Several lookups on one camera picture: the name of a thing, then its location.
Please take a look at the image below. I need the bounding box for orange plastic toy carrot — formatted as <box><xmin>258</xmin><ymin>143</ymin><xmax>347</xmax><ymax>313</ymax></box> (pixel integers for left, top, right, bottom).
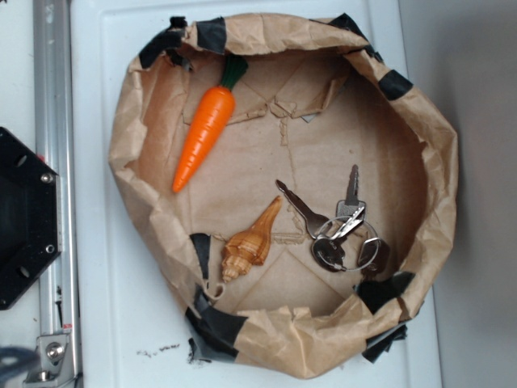
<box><xmin>171</xmin><ymin>55</ymin><xmax>248</xmax><ymax>193</ymax></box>

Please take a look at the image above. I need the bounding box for brown paper bag bin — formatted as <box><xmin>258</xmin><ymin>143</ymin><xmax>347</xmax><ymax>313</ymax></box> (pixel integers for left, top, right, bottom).
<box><xmin>109</xmin><ymin>14</ymin><xmax>458</xmax><ymax>379</ymax></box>

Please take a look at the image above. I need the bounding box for brown spiral seashell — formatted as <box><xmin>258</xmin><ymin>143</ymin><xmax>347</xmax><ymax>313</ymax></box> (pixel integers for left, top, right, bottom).
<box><xmin>221</xmin><ymin>196</ymin><xmax>283</xmax><ymax>283</ymax></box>

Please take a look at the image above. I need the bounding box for silver key pointing up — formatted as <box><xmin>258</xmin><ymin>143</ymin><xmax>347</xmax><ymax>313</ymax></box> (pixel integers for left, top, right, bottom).
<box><xmin>336</xmin><ymin>164</ymin><xmax>366</xmax><ymax>220</ymax></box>

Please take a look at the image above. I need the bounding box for white plastic tray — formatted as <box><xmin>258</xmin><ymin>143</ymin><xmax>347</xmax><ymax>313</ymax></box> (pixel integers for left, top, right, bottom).
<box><xmin>70</xmin><ymin>1</ymin><xmax>442</xmax><ymax>387</ymax></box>

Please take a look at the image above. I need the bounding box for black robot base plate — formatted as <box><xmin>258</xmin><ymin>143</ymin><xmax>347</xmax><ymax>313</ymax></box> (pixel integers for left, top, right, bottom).
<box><xmin>1</xmin><ymin>128</ymin><xmax>61</xmax><ymax>310</ymax></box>

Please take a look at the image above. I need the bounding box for aluminium frame rail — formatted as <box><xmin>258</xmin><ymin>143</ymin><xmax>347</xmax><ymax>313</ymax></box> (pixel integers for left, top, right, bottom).
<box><xmin>33</xmin><ymin>1</ymin><xmax>83</xmax><ymax>387</ymax></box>

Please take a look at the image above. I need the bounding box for metal corner bracket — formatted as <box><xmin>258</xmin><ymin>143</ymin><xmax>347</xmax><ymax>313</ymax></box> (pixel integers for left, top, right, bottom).
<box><xmin>23</xmin><ymin>334</ymin><xmax>75</xmax><ymax>387</ymax></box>

